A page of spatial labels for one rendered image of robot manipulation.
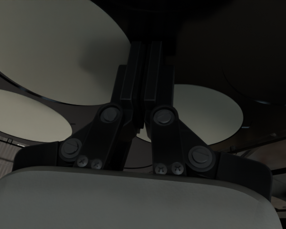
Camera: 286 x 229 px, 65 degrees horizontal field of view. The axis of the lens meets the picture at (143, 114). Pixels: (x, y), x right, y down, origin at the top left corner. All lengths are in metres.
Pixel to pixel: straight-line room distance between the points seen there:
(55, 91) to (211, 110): 0.12
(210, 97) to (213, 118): 0.03
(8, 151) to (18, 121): 2.11
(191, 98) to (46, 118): 0.14
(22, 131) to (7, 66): 0.11
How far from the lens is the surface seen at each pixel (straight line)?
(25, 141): 0.30
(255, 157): 0.32
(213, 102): 0.17
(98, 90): 0.17
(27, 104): 0.22
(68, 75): 0.16
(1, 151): 2.36
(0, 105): 0.24
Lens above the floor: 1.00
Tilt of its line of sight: 31 degrees down
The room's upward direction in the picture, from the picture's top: 172 degrees counter-clockwise
